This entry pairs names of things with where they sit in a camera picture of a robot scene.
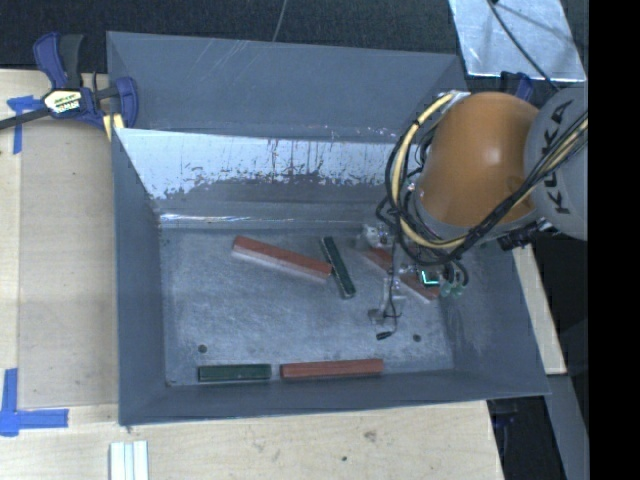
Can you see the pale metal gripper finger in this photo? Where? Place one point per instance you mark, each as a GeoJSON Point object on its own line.
{"type": "Point", "coordinates": [386, 299]}
{"type": "Point", "coordinates": [373, 233]}

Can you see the red-brown flat block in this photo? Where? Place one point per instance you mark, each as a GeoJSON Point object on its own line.
{"type": "Point", "coordinates": [417, 289]}
{"type": "Point", "coordinates": [280, 258]}
{"type": "Point", "coordinates": [331, 369]}

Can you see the grey metal bin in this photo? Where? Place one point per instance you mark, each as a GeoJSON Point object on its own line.
{"type": "Point", "coordinates": [280, 318]}

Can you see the pale wood board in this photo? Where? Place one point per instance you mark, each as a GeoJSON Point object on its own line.
{"type": "Point", "coordinates": [65, 268]}

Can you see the black cylinder on white bracket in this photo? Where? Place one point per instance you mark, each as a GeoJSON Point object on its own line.
{"type": "Point", "coordinates": [520, 237]}

